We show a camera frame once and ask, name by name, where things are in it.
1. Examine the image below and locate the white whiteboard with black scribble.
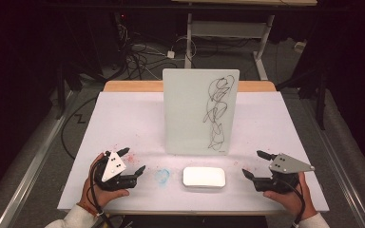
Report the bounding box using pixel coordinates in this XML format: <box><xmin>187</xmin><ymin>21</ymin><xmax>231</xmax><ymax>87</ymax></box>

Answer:
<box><xmin>162</xmin><ymin>67</ymin><xmax>240</xmax><ymax>157</ymax></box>

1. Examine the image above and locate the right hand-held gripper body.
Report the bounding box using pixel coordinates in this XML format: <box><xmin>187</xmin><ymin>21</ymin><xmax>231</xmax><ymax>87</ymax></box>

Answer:
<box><xmin>254</xmin><ymin>153</ymin><xmax>316</xmax><ymax>194</ymax></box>

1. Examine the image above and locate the small white box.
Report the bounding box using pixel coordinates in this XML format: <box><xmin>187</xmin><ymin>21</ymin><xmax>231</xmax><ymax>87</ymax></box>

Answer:
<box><xmin>294</xmin><ymin>40</ymin><xmax>308</xmax><ymax>54</ymax></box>

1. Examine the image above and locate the person's right hand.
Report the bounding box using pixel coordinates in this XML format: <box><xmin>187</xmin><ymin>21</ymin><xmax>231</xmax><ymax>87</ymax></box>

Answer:
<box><xmin>262</xmin><ymin>172</ymin><xmax>318</xmax><ymax>221</ymax></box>

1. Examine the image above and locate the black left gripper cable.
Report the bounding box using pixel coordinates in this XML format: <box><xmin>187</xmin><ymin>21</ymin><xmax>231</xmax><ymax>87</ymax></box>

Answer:
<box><xmin>88</xmin><ymin>158</ymin><xmax>117</xmax><ymax>228</ymax></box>

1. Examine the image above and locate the orange wrist bracelet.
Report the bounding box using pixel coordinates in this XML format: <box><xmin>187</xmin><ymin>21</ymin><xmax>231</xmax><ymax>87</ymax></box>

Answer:
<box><xmin>77</xmin><ymin>202</ymin><xmax>99</xmax><ymax>218</ymax></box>

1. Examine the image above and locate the white whiteboard eraser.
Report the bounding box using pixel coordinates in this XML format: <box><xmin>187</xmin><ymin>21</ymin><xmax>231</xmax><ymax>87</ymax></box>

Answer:
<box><xmin>182</xmin><ymin>165</ymin><xmax>227</xmax><ymax>189</ymax></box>

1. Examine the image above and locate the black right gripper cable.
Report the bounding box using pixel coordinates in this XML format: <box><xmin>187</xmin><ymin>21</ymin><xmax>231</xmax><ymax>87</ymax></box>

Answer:
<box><xmin>283</xmin><ymin>181</ymin><xmax>307</xmax><ymax>226</ymax></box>

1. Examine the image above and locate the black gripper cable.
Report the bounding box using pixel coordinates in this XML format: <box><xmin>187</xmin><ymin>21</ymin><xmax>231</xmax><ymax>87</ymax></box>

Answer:
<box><xmin>88</xmin><ymin>158</ymin><xmax>117</xmax><ymax>228</ymax></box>
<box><xmin>283</xmin><ymin>181</ymin><xmax>307</xmax><ymax>226</ymax></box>

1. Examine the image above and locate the bundle of floor cables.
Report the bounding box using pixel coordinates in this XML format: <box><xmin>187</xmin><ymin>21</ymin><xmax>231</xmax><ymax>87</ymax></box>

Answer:
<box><xmin>113</xmin><ymin>12</ymin><xmax>180</xmax><ymax>82</ymax></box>

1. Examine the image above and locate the white metal table frame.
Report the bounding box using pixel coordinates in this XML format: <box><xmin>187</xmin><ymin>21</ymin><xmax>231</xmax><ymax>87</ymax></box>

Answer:
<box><xmin>183</xmin><ymin>12</ymin><xmax>276</xmax><ymax>82</ymax></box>

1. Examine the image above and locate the person's left hand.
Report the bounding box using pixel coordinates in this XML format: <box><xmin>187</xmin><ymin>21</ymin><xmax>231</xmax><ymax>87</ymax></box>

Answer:
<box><xmin>78</xmin><ymin>152</ymin><xmax>130</xmax><ymax>214</ymax></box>

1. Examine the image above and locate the black floor cable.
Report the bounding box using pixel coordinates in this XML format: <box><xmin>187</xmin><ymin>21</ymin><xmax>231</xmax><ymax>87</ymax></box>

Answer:
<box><xmin>60</xmin><ymin>95</ymin><xmax>100</xmax><ymax>160</ymax></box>

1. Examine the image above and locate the white table cover sheet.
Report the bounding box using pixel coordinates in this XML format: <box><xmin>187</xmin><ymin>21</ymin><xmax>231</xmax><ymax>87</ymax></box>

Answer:
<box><xmin>56</xmin><ymin>90</ymin><xmax>330</xmax><ymax>214</ymax></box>

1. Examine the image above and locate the black metal stand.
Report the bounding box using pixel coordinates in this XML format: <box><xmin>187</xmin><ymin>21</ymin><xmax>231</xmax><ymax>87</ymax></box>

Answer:
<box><xmin>275</xmin><ymin>67</ymin><xmax>328</xmax><ymax>131</ymax></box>

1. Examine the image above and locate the aluminium floor rail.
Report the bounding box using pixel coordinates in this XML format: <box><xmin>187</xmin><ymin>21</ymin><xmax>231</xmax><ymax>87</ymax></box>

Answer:
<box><xmin>0</xmin><ymin>90</ymin><xmax>81</xmax><ymax>228</ymax></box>
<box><xmin>298</xmin><ymin>94</ymin><xmax>365</xmax><ymax>228</ymax></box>

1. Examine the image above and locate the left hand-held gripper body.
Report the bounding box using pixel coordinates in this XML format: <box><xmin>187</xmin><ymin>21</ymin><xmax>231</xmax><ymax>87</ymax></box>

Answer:
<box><xmin>93</xmin><ymin>150</ymin><xmax>139</xmax><ymax>192</ymax></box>

